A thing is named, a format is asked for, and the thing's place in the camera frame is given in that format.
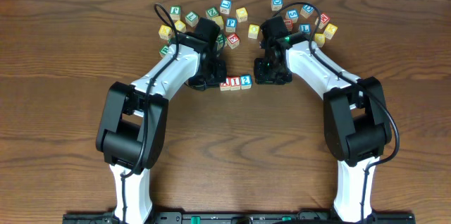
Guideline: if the red A block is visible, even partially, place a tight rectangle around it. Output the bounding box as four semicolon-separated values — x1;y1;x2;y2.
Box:
219;77;230;91

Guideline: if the red I block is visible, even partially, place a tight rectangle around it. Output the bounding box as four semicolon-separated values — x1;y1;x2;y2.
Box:
230;77;241;91

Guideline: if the blue 2 block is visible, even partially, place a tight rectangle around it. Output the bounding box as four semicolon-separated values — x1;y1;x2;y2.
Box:
240;75;252;89

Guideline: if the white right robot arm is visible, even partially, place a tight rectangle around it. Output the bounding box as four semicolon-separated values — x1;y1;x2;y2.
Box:
254;32;391;223

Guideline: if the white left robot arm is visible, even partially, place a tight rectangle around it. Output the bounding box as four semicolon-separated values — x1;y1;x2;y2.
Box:
96;32;226;223

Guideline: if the green R block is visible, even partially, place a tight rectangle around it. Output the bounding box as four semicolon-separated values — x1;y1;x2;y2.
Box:
216;33;227;50

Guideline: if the red E block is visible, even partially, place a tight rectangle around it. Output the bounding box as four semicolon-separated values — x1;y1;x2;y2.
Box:
226;33;240;49

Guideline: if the yellow O block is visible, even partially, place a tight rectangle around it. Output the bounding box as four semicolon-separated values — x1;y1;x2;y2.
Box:
248;24;260;39

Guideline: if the red U block right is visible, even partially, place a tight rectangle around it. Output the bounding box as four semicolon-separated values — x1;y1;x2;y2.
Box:
284;19;293;31

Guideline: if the blue P block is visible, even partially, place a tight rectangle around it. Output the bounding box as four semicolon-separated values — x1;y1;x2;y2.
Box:
225;18;237;33

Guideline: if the yellow S block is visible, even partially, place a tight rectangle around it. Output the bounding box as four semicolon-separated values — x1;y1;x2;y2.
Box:
212;15;224;29

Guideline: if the green B block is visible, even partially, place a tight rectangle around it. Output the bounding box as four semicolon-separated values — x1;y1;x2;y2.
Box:
159;45;169;58

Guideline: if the blue L block right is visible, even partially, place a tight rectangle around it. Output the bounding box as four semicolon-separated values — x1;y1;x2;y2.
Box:
299;23;311;34

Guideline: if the blue l block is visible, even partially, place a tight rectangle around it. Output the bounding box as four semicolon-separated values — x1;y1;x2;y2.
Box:
299;23;311;34
220;0;232;15

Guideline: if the yellow block near X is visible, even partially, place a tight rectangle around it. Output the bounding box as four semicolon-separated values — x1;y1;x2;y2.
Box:
175;20;187;33

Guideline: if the green 7 block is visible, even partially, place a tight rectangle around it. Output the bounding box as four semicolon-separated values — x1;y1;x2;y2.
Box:
185;11;199;27

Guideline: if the yellow G block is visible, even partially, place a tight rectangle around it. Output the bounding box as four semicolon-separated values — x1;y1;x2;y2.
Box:
314;33;326;48

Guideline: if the blue 5 block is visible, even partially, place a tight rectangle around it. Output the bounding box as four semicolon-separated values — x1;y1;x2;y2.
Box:
285;9;299;23

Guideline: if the yellow block upper middle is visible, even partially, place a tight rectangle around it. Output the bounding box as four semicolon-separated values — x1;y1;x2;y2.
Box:
235;7;248;23

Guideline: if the blue D block top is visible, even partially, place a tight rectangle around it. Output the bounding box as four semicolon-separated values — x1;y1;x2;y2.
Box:
271;0;283;11

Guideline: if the blue L block top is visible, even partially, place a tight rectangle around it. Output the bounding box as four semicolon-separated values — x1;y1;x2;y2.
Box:
220;0;232;15

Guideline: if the blue D block tilted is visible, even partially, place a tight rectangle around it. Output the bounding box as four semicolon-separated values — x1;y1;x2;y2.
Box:
300;4;314;19

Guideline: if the green P block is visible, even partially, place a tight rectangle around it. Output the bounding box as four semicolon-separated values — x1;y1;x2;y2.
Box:
170;6;181;21

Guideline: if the yellow K block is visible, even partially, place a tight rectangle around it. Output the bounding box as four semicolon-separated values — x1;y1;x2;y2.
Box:
323;23;338;39

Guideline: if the red M block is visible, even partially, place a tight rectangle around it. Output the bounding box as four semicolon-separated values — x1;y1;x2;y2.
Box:
315;13;330;29

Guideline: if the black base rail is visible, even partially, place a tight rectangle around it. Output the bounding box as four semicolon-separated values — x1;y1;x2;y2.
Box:
62;210;416;224

